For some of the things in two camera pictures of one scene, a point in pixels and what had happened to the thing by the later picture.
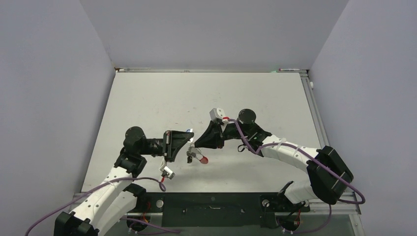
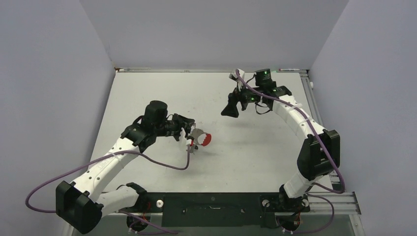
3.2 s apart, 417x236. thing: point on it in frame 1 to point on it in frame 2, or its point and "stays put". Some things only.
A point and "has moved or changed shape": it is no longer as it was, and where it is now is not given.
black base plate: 213,208 stays put
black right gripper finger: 212,138 to 230,109
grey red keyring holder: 195,152 has moved or changed shape
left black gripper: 172,141 to 183,122
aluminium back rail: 130,70 stays put
